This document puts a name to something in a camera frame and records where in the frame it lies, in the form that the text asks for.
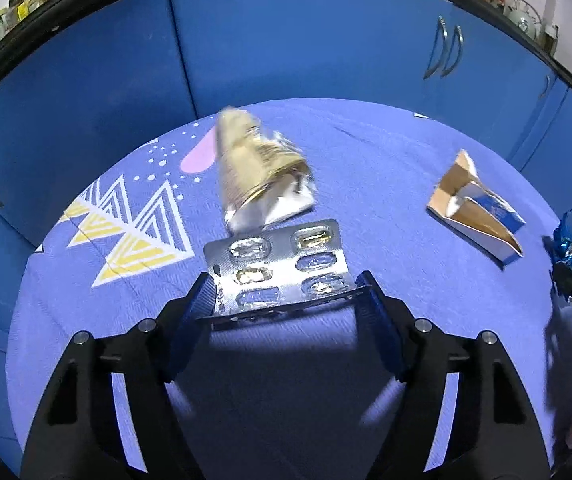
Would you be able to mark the silver blister pack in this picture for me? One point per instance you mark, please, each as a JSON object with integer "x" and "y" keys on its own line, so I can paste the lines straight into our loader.
{"x": 276, "y": 270}

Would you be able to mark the blue kitchen cabinet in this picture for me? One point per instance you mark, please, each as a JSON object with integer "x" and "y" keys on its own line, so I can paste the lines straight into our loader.
{"x": 291, "y": 35}

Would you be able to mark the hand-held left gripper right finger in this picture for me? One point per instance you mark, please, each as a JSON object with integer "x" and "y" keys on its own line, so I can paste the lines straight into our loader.
{"x": 378, "y": 310}

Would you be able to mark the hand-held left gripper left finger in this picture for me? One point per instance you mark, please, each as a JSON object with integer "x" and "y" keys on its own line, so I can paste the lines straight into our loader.
{"x": 196, "y": 305}

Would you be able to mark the blue printed tablecloth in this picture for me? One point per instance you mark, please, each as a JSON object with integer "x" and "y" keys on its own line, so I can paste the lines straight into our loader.
{"x": 365, "y": 160}

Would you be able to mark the torn blue white carton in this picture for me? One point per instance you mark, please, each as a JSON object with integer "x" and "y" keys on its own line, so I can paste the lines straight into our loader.
{"x": 485, "y": 215}

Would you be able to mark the pale green teapot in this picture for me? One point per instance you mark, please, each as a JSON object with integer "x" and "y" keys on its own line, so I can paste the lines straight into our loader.
{"x": 523, "y": 15}

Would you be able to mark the gold foil wrapper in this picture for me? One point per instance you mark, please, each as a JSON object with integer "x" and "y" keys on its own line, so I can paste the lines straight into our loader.
{"x": 251, "y": 170}

